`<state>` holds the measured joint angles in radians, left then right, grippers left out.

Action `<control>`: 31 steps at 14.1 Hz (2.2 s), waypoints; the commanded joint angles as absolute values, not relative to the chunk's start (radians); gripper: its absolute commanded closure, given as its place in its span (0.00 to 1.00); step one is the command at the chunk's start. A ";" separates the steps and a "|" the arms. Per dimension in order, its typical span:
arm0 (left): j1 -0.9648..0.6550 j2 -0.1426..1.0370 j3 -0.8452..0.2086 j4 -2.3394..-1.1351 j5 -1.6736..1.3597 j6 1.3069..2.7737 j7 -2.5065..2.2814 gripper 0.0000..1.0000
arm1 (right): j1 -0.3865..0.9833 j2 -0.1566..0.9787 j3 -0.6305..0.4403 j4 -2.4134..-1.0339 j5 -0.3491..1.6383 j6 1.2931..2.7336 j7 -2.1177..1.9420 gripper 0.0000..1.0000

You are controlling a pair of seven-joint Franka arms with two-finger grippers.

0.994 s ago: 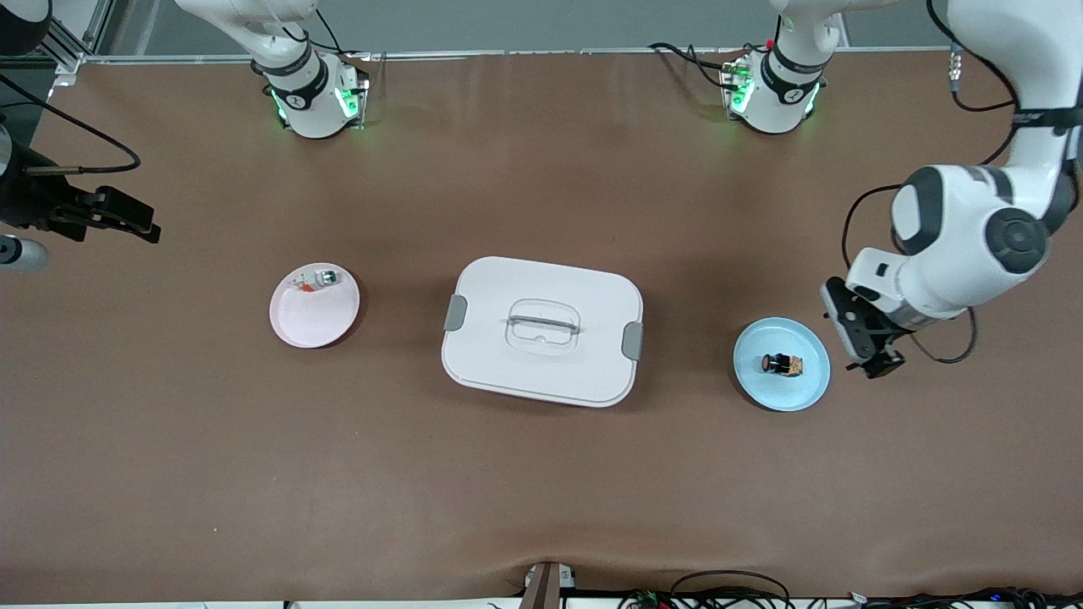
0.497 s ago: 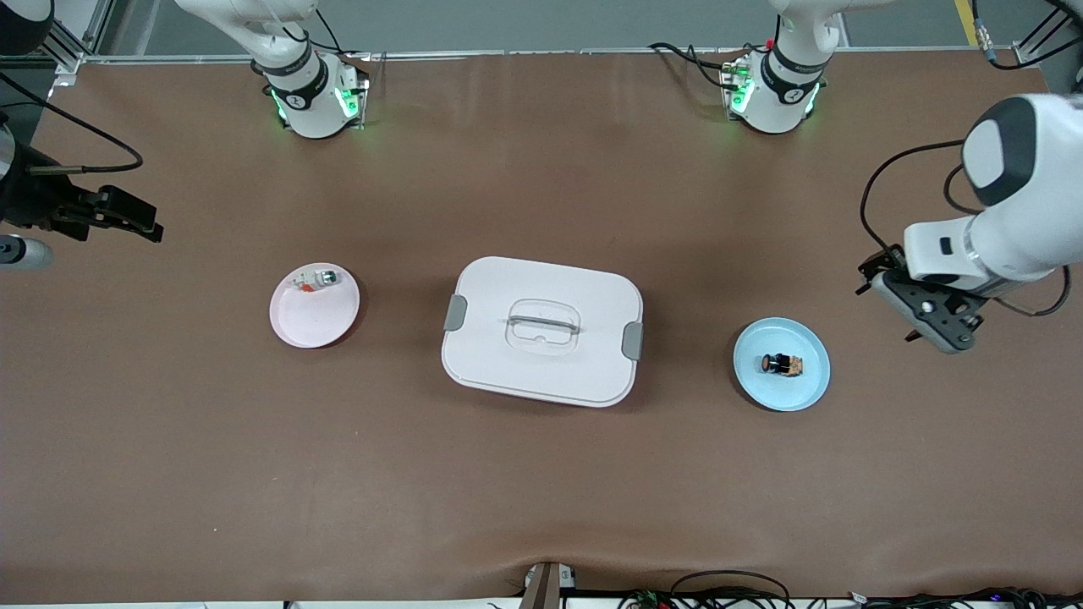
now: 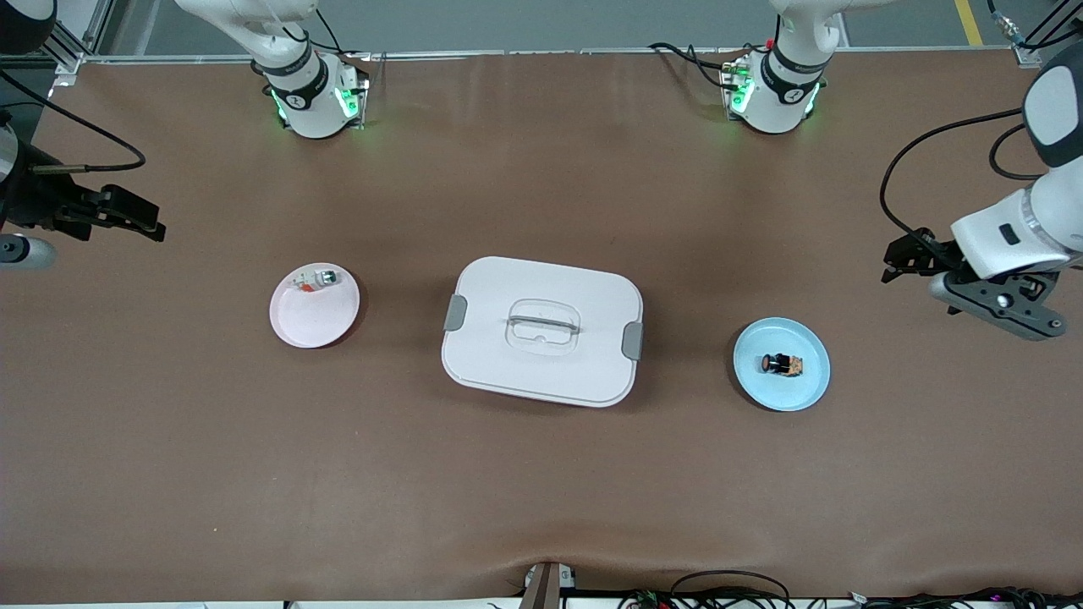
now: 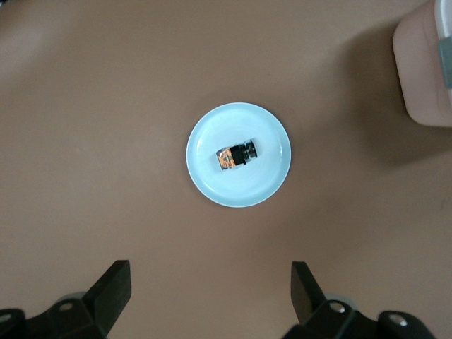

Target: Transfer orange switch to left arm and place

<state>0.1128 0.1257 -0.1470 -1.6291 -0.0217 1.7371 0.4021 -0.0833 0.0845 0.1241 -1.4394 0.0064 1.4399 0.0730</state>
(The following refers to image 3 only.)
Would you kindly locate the white lidded storage box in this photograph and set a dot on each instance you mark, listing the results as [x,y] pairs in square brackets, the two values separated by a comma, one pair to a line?
[541,372]

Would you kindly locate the pink round plate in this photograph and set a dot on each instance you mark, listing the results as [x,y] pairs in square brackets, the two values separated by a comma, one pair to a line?
[309,321]

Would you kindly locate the metal table edge bracket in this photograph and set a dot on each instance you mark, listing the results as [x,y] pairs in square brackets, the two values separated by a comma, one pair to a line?
[546,588]

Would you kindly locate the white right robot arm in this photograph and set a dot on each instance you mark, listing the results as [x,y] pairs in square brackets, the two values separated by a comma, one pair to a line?
[313,101]

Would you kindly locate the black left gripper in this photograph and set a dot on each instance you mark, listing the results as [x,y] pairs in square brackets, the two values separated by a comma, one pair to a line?
[931,253]

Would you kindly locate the light blue round plate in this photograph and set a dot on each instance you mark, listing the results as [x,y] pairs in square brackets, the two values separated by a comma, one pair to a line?
[778,393]

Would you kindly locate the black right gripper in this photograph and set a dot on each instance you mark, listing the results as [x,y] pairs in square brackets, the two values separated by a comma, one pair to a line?
[34,203]

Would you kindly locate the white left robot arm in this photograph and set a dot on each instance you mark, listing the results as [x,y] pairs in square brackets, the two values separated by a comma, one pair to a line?
[1015,237]

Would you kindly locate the aluminium frame profile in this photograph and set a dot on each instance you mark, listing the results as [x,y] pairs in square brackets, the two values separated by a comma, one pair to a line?
[1026,55]
[72,59]

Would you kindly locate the grey box latch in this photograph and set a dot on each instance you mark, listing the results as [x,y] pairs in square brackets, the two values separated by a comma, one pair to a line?
[632,341]
[455,313]

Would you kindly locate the white green push-button switch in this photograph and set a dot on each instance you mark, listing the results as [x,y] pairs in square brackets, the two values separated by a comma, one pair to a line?
[317,277]

